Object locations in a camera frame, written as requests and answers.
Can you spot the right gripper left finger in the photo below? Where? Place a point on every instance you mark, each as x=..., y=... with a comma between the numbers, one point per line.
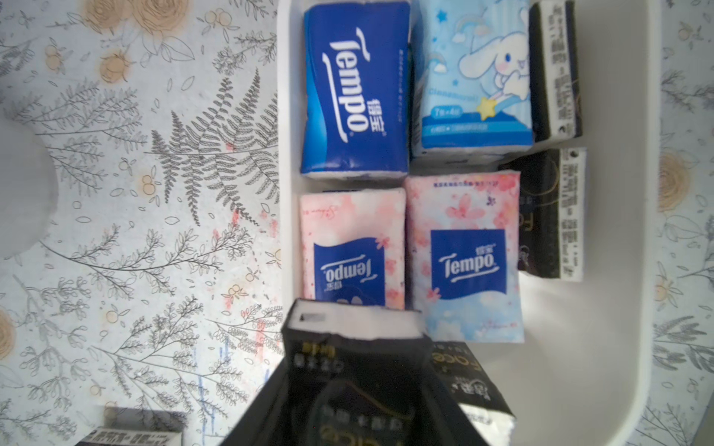
x=268, y=420

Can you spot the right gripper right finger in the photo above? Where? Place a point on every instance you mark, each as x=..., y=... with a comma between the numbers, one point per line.
x=440, y=421

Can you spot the pink tissue pack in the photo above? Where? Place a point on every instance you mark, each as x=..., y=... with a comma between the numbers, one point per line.
x=353, y=247
x=462, y=234

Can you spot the pink tissue pack front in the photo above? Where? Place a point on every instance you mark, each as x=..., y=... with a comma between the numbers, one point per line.
x=353, y=247

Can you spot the black Face tissue pack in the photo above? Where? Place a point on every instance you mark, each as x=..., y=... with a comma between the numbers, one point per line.
x=552, y=213

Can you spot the blue Tempo tissue pack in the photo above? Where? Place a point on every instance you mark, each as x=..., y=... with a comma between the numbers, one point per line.
x=357, y=85

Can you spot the light blue tissue pack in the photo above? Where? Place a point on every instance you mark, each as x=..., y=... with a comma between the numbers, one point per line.
x=471, y=78

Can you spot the white storage box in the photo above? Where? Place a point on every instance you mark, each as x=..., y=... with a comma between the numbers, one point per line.
x=582, y=374

